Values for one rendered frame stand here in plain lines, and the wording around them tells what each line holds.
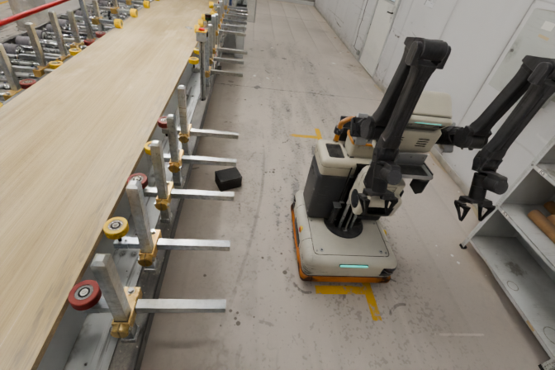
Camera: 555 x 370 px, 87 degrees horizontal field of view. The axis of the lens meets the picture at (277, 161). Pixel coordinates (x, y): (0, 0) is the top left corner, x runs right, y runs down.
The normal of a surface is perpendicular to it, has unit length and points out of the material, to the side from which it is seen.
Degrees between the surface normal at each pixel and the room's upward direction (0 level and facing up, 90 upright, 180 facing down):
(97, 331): 0
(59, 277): 0
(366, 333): 0
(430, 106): 42
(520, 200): 90
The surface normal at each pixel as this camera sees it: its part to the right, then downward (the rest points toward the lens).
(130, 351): 0.14, -0.78
